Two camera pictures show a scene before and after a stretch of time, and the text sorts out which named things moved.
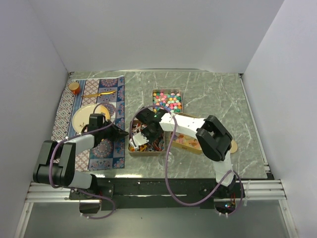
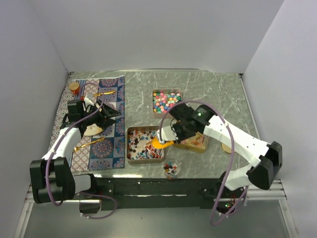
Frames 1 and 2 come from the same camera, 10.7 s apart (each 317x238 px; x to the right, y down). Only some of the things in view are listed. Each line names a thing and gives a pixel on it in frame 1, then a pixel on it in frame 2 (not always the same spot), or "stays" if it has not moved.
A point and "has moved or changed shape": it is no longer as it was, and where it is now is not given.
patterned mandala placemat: (109, 91) stays
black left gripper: (117, 132) -> (104, 120)
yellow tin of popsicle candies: (185, 141) stays
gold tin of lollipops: (147, 149) has moved or changed shape
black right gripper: (143, 132) -> (175, 126)
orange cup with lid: (75, 88) stays
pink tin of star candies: (171, 98) stays
